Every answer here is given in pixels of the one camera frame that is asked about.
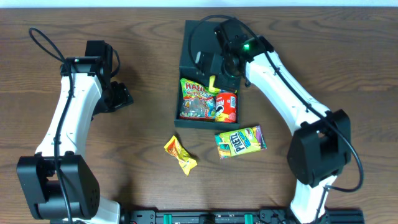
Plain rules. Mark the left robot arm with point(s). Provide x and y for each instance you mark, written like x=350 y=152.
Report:
x=56 y=181

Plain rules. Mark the red Pringles can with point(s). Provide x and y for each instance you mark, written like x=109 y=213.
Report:
x=226 y=107

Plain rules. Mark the green Haribo gummy bag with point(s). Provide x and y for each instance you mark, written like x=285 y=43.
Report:
x=198 y=103

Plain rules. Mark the green Pretz snack box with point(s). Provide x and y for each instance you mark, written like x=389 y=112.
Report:
x=240 y=141

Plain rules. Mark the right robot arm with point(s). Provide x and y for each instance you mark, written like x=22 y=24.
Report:
x=321 y=139

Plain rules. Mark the yellow orange candy packet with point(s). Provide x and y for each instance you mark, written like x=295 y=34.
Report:
x=174 y=148

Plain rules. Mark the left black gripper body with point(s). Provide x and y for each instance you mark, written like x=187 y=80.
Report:
x=123 y=97

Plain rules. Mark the dark green open box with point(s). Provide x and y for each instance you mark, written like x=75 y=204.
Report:
x=203 y=37

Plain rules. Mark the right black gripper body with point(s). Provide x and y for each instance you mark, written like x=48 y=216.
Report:
x=213 y=63

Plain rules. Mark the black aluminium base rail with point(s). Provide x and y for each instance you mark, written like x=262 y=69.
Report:
x=264 y=216

